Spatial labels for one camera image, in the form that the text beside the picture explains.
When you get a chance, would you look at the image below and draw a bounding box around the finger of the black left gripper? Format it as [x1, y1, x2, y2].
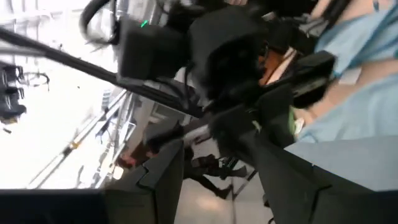
[257, 83, 296, 147]
[210, 105, 261, 162]

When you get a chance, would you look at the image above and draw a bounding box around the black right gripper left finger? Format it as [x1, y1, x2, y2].
[0, 139, 185, 224]

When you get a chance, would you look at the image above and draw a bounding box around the green microfiber towel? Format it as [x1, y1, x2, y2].
[287, 107, 296, 134]

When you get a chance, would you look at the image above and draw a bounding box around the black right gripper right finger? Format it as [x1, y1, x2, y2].
[257, 139, 398, 224]

